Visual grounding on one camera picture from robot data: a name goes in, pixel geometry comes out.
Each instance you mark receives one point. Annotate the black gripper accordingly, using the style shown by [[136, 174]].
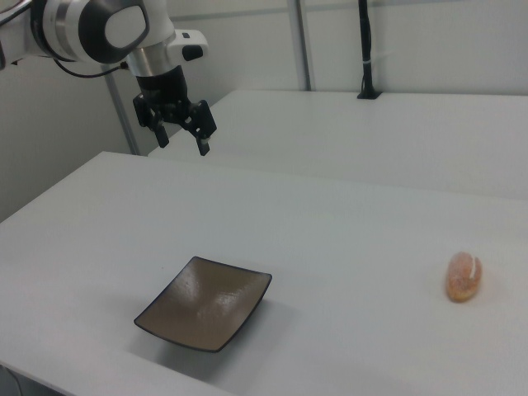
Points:
[[163, 88]]

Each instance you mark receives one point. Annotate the orange bread roll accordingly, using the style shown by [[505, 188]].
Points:
[[463, 278]]

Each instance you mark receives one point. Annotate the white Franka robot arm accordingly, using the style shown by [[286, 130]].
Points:
[[62, 29]]

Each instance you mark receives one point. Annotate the square brown ceramic plate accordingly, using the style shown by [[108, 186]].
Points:
[[202, 305]]

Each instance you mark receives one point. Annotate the black pole stand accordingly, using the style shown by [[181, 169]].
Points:
[[366, 49]]

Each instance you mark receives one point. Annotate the narrow aluminium partition post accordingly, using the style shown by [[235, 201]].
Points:
[[123, 115]]

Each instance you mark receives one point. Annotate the wide aluminium partition post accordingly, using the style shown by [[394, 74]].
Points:
[[300, 45]]

